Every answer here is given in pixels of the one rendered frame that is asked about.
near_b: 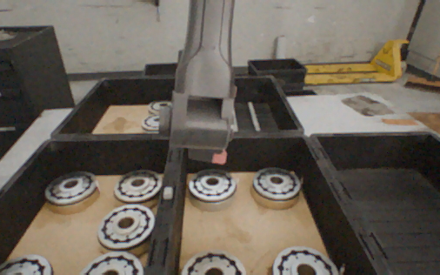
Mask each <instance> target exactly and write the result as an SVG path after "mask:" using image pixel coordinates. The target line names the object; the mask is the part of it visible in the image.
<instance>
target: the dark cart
mask: <svg viewBox="0 0 440 275"><path fill-rule="evenodd" d="M2 30H4V31H11V32H16V33H17V34H18V35H17V36H14V38H13V39H9V40H0V160H1V159H2V158H3V157H4V156H5V155H6V154H7V152H8V151H9V150H11V147H12V146H13V145H15V144H16V141H17V140H19V139H20V138H21V136H22V135H23V134H24V133H25V132H26V131H27V130H28V129H29V128H30V127H31V126H32V124H33V123H34V122H35V121H36V120H37V119H38V117H39V116H40V115H41V114H42V113H43V112H44V111H45V110H59V109H73V108H74V107H76V103H75V101H74V97H73V96H72V90H71V88H70V83H69V79H68V74H67V72H66V69H65V67H64V64H63V56H62V54H61V51H60V49H59V45H58V40H57V36H56V32H55V30H54V26H0V31H2Z"/></svg>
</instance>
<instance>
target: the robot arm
mask: <svg viewBox="0 0 440 275"><path fill-rule="evenodd" d="M234 6H235V0H190V4H189V13H188V23H187V30H186V35H185V45H184V47H183V49H182V50H179V51H178V58H177V69H176V88H175V90H174V91H172V100H171V107H166V108H162V107H161V108H160V113H159V124H158V136H164V137H170V146H175V147H187V148H188V149H189V158H190V159H198V160H202V161H205V162H210V163H217V164H224V163H225V159H226V155H227V153H226V152H225V149H226V148H227V145H228V141H230V140H232V138H233V131H234V118H235V117H234V115H233V102H234V97H235V95H236V90H237V88H236V86H234V85H233V83H234V73H233V63H232V54H231V38H232V26H233V12H234Z"/></svg>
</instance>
